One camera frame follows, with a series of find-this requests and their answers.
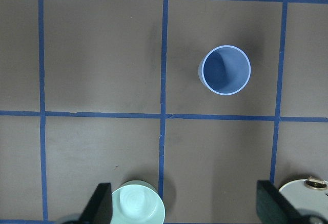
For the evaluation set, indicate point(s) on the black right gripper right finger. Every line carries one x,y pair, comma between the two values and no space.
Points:
272,206

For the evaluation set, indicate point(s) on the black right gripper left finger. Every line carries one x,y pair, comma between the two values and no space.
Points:
99,208

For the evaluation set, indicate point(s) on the blue plastic cup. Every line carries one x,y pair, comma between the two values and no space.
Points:
225,70

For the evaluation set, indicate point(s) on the mint green bowl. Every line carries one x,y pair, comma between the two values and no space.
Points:
137,201

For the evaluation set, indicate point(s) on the beige tray with handle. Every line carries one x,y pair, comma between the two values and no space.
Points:
307,196

